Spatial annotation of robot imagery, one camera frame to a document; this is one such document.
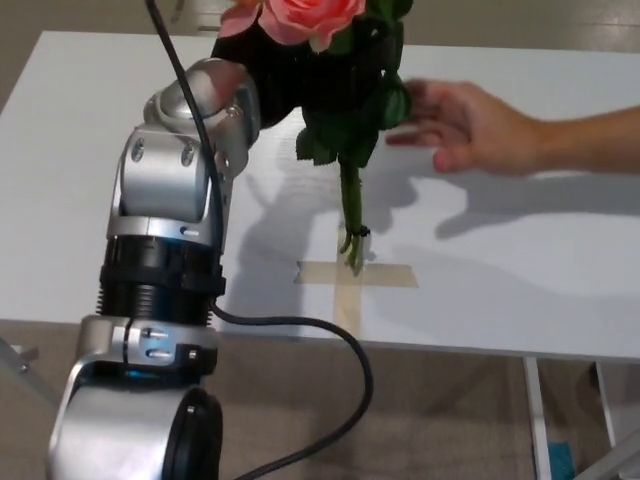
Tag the pink rose bouquet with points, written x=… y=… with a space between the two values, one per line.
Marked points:
x=300 y=15

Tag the short beige tape strip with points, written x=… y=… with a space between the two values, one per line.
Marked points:
x=390 y=275

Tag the grey metal stand frame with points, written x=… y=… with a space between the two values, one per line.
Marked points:
x=25 y=380

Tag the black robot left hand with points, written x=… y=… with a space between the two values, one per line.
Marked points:
x=275 y=80

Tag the white table leg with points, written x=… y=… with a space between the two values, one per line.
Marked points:
x=536 y=420
x=606 y=410

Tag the blue floor object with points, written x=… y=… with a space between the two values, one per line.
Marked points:
x=560 y=462

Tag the person's bare forearm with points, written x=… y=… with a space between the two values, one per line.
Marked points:
x=590 y=145

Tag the person's bare hand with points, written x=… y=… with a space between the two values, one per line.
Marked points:
x=475 y=130

